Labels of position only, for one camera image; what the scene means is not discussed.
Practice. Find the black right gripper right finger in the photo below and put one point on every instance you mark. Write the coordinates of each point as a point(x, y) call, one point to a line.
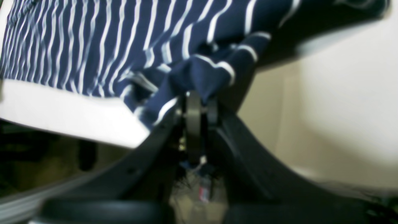
point(262, 190)

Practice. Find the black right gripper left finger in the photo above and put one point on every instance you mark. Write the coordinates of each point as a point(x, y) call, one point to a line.
point(135, 190)

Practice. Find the navy white striped t-shirt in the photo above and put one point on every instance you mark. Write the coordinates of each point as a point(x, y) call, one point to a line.
point(147, 52)

